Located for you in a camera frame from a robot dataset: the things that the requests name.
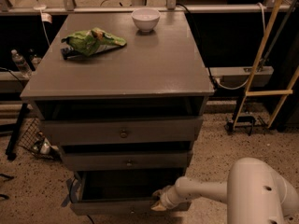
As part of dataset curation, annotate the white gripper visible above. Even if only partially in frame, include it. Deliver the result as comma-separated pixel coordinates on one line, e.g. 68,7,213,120
150,186,187,212

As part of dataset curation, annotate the grey bottom drawer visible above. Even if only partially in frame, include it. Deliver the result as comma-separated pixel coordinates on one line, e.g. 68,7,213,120
71,168,184,216

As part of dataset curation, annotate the grey drawer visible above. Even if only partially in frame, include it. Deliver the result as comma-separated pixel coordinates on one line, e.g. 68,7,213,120
63,151,192,171
71,168,184,216
40,117,203,146

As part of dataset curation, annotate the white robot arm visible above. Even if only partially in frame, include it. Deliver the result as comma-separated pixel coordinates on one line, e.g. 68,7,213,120
151,158,299,224

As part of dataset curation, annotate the grey middle drawer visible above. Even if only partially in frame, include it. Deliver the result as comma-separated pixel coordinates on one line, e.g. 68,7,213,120
63,151,192,171

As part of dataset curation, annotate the grey top drawer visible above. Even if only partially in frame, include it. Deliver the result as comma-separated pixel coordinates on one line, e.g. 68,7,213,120
40,117,203,146

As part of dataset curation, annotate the grey drawer cabinet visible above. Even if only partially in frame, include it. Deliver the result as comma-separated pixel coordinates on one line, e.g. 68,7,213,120
20,10,216,201

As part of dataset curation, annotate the blue tape cross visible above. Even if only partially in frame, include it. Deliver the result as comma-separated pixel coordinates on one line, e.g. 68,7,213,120
61,178,81,207

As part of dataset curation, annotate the yellow wooden ladder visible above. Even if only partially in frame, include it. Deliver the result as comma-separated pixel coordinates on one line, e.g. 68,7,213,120
231,0,299,131

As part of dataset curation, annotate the black stand leg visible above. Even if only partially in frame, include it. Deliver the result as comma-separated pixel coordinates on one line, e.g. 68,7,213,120
6,103,28,161

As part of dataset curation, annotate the green chip bag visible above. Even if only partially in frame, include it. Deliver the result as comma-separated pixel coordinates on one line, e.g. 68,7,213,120
61,27,127,60

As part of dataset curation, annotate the white ceramic bowl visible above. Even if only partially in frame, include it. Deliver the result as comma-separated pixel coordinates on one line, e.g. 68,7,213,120
131,7,161,32

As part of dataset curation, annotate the dark plastic bottle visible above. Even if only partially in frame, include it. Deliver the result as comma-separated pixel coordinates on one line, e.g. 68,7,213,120
29,49,42,69

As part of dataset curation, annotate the clear plastic water bottle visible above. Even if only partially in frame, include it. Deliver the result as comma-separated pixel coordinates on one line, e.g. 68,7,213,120
11,49,32,78

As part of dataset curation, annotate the black floor cable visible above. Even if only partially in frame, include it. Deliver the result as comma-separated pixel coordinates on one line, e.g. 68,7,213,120
68,176,95,224

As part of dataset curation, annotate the white cable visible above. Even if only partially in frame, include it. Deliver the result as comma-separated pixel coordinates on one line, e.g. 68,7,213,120
214,2,267,91

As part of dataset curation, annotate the black wire basket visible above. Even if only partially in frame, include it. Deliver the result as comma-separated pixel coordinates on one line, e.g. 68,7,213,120
18,119,60,161

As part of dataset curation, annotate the black cable behind cabinet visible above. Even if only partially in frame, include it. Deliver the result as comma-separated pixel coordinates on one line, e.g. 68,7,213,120
176,3,219,90

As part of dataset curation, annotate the metal rail frame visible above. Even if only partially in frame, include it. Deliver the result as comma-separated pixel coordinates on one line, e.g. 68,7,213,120
0,0,293,16

